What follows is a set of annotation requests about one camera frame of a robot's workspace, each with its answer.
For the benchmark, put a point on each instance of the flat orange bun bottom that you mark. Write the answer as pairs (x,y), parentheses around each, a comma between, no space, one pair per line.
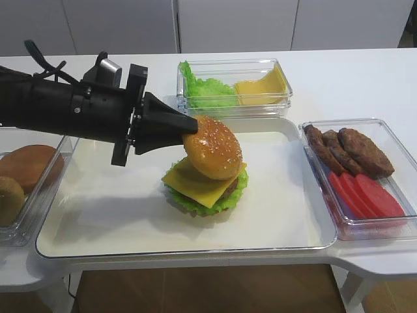
(26,165)

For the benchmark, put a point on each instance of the brown patty middle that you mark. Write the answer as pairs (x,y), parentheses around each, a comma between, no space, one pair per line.
(330,139)

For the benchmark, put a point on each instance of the red tomato slice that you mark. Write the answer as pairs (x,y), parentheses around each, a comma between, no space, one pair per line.
(381,202)
(350,202)
(347,181)

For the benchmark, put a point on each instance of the clear box patties and tomatoes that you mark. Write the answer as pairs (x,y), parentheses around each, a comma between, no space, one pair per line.
(401,184)

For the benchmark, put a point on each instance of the yellow cheese slice on burger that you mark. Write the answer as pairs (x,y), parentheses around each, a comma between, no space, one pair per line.
(184,178)

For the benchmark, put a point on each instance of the white parchment paper sheet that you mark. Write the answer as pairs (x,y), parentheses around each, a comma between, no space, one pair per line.
(129,208)

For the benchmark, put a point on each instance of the brown patty in burger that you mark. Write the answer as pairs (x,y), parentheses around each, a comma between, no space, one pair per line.
(230,189)

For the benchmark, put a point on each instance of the green lettuce leaves in box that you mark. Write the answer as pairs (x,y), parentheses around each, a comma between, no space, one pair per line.
(208,93)

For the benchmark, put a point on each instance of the clear box with buns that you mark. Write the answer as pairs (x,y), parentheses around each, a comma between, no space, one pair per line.
(38,201)

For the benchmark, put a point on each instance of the red tomato slice left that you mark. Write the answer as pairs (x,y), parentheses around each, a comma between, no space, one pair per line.
(350,202)

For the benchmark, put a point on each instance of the yellow cheese slices in box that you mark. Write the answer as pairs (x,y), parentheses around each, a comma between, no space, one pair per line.
(270,89)

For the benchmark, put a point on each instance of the sesame bun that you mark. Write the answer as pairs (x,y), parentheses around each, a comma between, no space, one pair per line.
(213,150)
(12,200)

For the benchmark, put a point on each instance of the brown patty left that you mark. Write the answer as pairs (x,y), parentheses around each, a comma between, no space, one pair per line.
(315,140)

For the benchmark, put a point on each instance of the white serving tray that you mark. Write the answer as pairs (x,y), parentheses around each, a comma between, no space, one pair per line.
(61,237)

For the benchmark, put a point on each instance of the red tomato slice right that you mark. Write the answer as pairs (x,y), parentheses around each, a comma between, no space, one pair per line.
(381,202)

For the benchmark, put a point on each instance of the clear box lettuce and cheese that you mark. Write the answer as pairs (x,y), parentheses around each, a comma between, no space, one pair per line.
(233,88)

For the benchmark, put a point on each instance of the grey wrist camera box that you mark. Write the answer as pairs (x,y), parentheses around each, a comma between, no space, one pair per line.
(104,72)

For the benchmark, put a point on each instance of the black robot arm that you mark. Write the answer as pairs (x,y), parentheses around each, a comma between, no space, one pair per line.
(36,103)

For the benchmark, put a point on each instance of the green lettuce leaf on burger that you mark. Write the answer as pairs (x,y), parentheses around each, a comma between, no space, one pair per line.
(230,202)

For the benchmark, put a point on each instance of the brown patty right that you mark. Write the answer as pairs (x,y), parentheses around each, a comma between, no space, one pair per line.
(366,153)

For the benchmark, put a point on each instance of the bottom bun of burger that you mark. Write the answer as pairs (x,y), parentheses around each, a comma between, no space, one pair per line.
(203,211)

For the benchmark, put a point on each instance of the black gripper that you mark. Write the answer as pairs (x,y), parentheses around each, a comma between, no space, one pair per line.
(105,114)

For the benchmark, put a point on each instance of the red tomato slice middle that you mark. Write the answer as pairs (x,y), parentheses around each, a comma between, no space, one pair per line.
(347,181)

